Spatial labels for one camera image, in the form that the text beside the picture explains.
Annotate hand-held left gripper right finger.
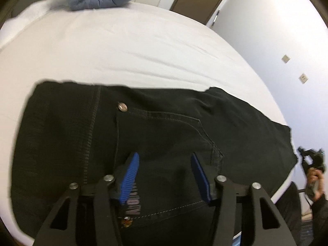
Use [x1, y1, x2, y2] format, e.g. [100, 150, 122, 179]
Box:
[190, 153, 300, 246]

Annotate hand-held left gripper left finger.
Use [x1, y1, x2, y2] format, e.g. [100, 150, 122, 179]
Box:
[33, 152, 140, 246]

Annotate black denim pants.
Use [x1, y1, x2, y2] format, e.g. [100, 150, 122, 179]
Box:
[11, 81, 299, 246]

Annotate person's dark sleeved right forearm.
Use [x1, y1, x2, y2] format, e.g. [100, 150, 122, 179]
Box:
[309, 193, 328, 246]

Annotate person's right hand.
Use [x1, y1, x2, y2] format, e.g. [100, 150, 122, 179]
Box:
[306, 168, 325, 200]

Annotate person's dark trouser leg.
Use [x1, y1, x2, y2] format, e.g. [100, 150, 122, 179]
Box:
[274, 182, 304, 246]

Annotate white bed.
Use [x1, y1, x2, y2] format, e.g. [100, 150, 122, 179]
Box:
[0, 0, 300, 245]

